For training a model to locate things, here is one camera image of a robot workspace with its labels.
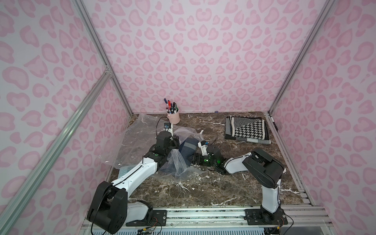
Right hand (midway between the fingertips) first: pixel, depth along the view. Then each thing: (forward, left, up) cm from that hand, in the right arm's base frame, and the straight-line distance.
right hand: (189, 159), depth 90 cm
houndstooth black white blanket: (+25, -40, +1) cm, 47 cm away
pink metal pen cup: (+32, +13, +1) cm, 34 cm away
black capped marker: (+37, +12, +11) cm, 41 cm away
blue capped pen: (+39, +18, +11) cm, 45 cm away
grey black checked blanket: (+21, -27, -3) cm, 34 cm away
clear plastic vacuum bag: (+16, +35, -3) cm, 39 cm away
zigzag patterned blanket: (+30, -40, +1) cm, 50 cm away
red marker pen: (+36, +16, +10) cm, 41 cm away
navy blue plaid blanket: (+7, +2, 0) cm, 8 cm away
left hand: (+9, +7, +14) cm, 18 cm away
